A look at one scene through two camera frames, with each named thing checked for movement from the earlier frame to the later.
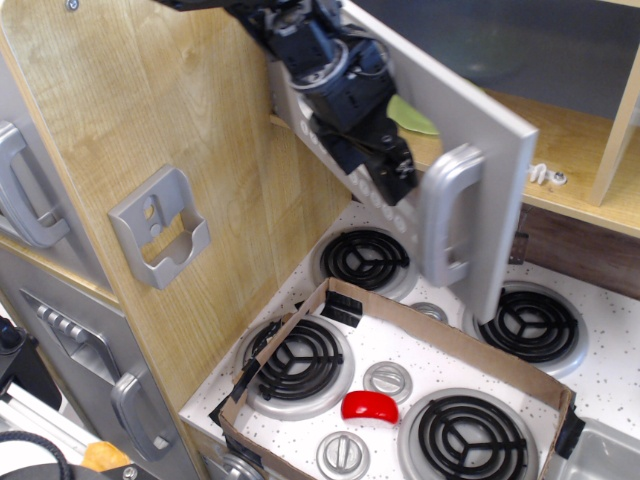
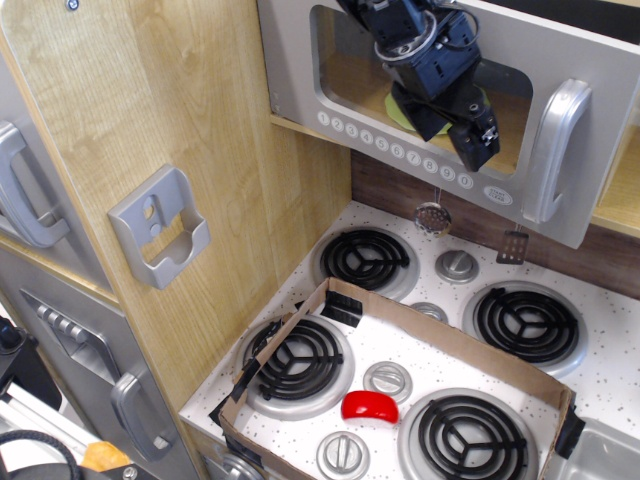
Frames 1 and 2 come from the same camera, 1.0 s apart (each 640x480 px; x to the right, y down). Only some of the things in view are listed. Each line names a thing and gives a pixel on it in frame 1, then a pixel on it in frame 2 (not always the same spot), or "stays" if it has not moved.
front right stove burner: x=465 y=434 stays
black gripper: x=351 y=89 → x=437 y=63
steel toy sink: x=601 y=452 stays
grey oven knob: x=238 y=467 stays
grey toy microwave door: x=473 y=179 → x=584 y=116
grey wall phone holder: x=139 y=218 stays
